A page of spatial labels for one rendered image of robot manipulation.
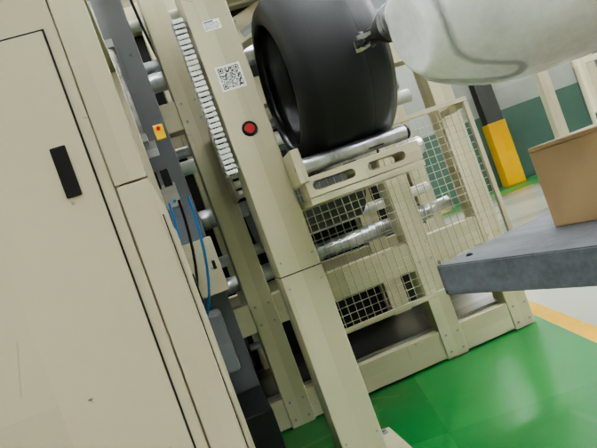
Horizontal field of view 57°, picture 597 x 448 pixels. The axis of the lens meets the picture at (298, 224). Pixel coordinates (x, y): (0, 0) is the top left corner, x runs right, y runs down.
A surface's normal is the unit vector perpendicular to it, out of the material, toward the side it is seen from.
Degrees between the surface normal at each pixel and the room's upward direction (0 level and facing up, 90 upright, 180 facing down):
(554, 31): 138
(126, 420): 90
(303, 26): 75
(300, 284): 90
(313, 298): 90
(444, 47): 126
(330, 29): 82
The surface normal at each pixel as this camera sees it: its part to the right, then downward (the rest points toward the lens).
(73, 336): 0.18, -0.06
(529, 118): -0.02, 0.02
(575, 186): -0.83, 0.30
